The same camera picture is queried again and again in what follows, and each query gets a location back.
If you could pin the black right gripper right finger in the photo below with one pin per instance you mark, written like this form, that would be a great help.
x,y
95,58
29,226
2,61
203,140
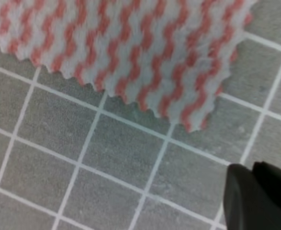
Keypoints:
x,y
269,178

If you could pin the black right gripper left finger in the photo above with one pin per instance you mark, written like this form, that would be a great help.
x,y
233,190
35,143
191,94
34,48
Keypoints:
x,y
246,204

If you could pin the pink white wavy striped towel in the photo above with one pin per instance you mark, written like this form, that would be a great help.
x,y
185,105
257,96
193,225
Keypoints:
x,y
168,56

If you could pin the grey grid tablecloth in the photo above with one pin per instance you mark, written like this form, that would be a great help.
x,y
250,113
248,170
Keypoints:
x,y
72,158

